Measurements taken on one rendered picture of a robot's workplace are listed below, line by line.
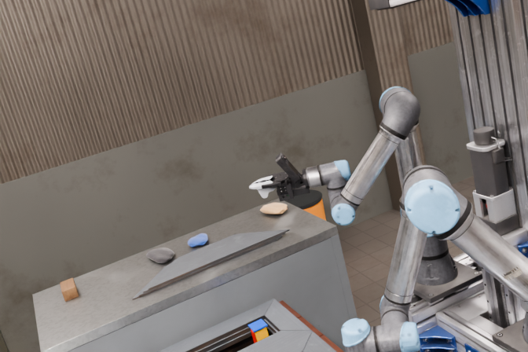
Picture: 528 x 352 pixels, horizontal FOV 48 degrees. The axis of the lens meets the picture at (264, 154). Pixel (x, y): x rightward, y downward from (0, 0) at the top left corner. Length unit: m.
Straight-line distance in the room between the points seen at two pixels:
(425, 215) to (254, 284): 1.30
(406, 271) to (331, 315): 1.20
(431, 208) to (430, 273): 0.73
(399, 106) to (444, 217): 0.63
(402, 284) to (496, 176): 0.43
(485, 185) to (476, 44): 0.41
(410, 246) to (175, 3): 3.29
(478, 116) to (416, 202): 0.58
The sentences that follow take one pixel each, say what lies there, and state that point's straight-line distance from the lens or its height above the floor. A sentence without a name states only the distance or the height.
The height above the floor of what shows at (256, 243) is 1.07.
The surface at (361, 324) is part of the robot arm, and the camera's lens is 1.60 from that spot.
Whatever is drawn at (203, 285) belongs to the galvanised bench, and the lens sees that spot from 2.47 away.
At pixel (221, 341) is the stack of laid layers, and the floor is 0.85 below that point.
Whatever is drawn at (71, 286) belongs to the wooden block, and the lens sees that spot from 2.76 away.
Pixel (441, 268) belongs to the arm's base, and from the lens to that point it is 2.09.
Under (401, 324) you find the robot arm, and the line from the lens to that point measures 1.62.
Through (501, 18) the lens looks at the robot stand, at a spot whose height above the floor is 1.88.
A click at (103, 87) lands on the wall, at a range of 4.42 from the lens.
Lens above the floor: 2.08
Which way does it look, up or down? 14 degrees down
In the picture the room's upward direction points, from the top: 14 degrees counter-clockwise
